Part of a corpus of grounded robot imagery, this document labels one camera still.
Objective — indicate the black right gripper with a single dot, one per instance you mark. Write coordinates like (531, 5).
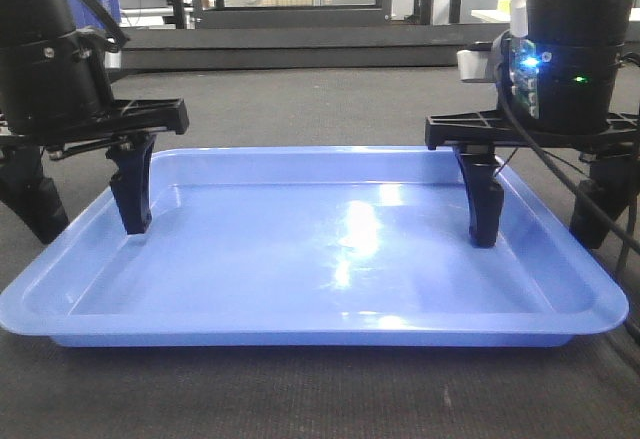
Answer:
(557, 69)

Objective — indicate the white background desk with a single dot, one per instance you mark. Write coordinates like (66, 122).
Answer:
(491, 16)

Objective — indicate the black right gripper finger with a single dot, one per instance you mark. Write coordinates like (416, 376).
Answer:
(485, 194)

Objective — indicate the blue plastic tray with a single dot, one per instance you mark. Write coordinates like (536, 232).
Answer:
(313, 246)

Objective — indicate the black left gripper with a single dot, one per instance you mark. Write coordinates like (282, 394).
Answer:
(55, 91)

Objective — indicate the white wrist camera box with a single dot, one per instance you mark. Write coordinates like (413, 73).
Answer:
(476, 63)

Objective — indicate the blue crate on side table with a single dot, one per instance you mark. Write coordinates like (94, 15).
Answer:
(84, 16)

